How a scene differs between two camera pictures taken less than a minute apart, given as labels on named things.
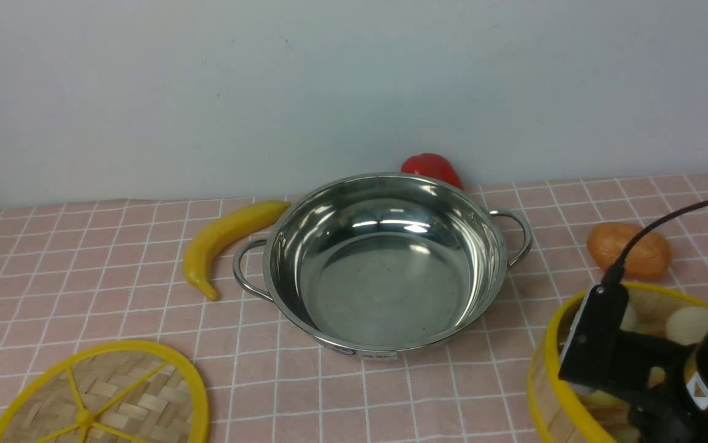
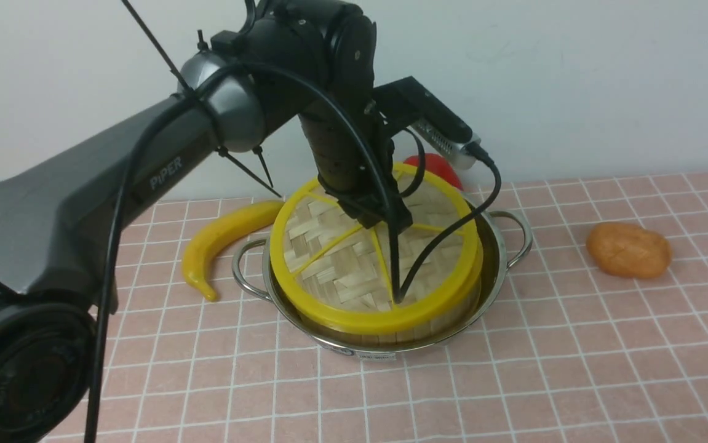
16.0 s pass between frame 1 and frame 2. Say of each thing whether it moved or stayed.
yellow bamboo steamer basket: moved
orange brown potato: stayed
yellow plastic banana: stayed
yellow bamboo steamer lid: moved
